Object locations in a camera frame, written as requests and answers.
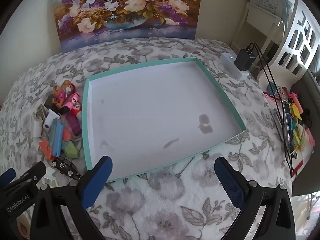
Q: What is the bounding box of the pink toy watch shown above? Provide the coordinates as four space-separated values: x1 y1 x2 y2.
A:
60 92 82 115

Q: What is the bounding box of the beige tape roll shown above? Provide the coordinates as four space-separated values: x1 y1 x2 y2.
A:
16 215 32 239

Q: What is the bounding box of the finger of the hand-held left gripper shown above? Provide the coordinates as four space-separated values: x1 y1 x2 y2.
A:
0 168 16 187
0 162 47 195

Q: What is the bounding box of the white wooden rack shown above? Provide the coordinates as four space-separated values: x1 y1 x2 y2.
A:
231 1 285 63

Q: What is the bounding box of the orange blue toy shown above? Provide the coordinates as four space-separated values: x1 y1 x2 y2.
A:
39 119 64 161

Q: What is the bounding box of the white lattice chair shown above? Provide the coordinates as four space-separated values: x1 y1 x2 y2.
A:
257 0 320 85

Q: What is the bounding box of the black toy car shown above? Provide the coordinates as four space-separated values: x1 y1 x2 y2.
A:
51 156 82 179

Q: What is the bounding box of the gold patterned lighter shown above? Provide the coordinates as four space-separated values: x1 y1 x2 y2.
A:
35 104 48 120

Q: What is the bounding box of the white power strip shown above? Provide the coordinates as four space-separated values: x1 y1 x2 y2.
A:
219 53 247 79

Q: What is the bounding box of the purple ruler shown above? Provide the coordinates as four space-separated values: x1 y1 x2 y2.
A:
67 114 82 136

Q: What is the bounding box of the red white toy tube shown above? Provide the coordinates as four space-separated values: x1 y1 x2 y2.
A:
71 102 83 120

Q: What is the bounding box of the white star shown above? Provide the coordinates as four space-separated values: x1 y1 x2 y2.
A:
42 169 59 188

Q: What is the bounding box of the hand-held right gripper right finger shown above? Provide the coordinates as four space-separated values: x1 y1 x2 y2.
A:
214 156 296 240

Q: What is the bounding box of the brown dog figure pink vest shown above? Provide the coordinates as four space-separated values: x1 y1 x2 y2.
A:
52 80 75 105

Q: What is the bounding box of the pink blue green toy knife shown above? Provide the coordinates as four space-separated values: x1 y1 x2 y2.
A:
61 127 82 159

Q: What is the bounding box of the grey floral blanket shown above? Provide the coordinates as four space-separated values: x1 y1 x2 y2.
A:
0 37 293 240

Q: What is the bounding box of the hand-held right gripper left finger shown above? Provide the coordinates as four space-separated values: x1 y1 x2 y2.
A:
29 156 113 240

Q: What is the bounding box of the pile of colourful stationery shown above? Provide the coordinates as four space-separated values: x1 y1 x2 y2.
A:
282 87 315 155

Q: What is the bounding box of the flower painting canvas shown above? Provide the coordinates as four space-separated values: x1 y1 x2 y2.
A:
51 0 203 53

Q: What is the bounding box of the black small box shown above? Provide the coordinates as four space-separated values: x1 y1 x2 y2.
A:
44 95 59 110

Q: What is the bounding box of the white small cylinder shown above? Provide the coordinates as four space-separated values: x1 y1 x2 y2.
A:
32 120 42 138

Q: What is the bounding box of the colourful clutter pile at right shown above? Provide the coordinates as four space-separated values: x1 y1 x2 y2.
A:
262 90 315 178

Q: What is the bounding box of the black cable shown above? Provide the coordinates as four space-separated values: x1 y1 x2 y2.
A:
252 42 298 178

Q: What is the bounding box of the black charger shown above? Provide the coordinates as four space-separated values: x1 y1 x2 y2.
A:
236 42 258 72

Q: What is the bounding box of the teal round tin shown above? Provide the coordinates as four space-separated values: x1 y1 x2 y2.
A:
267 84 282 98

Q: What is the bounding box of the teal rimmed white tray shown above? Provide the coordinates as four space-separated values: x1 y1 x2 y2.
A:
82 57 247 182

